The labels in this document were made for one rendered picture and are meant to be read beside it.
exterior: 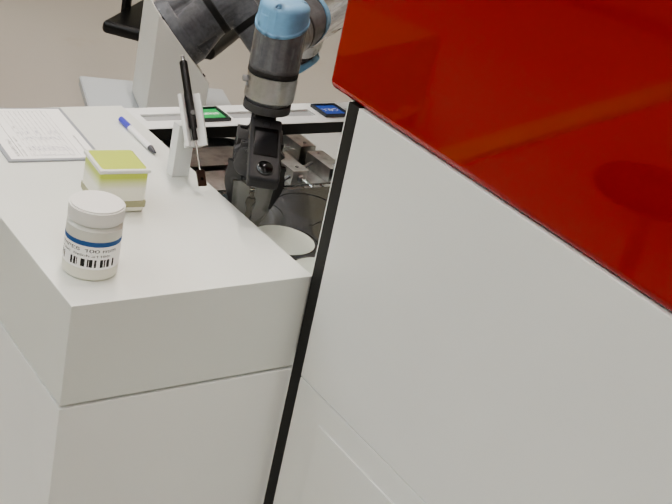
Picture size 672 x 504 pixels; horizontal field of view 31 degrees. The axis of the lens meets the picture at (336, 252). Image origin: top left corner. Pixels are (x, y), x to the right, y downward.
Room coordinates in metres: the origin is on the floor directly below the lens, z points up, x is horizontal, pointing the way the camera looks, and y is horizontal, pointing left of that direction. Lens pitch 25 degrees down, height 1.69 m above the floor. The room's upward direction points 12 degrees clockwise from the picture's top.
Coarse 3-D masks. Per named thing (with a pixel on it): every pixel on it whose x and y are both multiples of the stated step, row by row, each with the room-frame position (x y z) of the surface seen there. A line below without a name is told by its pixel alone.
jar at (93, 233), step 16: (80, 192) 1.36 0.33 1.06; (96, 192) 1.37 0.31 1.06; (80, 208) 1.31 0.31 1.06; (96, 208) 1.32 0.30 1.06; (112, 208) 1.33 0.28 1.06; (80, 224) 1.31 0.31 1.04; (96, 224) 1.31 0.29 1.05; (112, 224) 1.32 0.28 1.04; (64, 240) 1.33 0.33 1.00; (80, 240) 1.31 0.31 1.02; (96, 240) 1.31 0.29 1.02; (112, 240) 1.32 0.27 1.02; (64, 256) 1.32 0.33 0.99; (80, 256) 1.31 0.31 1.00; (96, 256) 1.31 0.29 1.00; (112, 256) 1.33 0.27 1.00; (80, 272) 1.31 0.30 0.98; (96, 272) 1.31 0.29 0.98; (112, 272) 1.33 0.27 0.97
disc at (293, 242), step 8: (264, 232) 1.70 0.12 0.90; (272, 232) 1.71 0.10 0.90; (280, 232) 1.71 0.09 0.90; (288, 232) 1.72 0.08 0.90; (296, 232) 1.73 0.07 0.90; (280, 240) 1.69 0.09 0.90; (288, 240) 1.69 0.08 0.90; (296, 240) 1.70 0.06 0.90; (304, 240) 1.71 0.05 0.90; (312, 240) 1.71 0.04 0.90; (288, 248) 1.66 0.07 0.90; (296, 248) 1.67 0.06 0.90; (304, 248) 1.68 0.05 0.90; (312, 248) 1.68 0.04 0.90
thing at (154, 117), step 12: (132, 108) 1.95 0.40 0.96; (144, 108) 1.97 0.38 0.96; (156, 108) 1.98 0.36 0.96; (168, 108) 1.99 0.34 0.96; (228, 108) 2.06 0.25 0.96; (240, 108) 2.08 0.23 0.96; (300, 108) 2.15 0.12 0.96; (312, 108) 2.16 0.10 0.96; (144, 120) 1.91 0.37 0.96; (156, 120) 1.93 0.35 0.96; (168, 120) 1.95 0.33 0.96; (180, 120) 1.95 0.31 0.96; (240, 120) 2.01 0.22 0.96; (276, 120) 2.05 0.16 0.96; (288, 120) 2.07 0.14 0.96; (300, 120) 2.08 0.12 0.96; (312, 120) 2.10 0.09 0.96; (324, 120) 2.11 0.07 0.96; (336, 120) 2.13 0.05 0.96
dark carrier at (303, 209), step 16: (288, 192) 1.88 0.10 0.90; (304, 192) 1.90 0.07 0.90; (320, 192) 1.91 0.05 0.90; (272, 208) 1.80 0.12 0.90; (288, 208) 1.82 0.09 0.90; (304, 208) 1.83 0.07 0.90; (320, 208) 1.85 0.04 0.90; (272, 224) 1.74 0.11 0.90; (288, 224) 1.75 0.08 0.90; (304, 224) 1.77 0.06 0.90; (320, 224) 1.78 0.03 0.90; (304, 256) 1.65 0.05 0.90
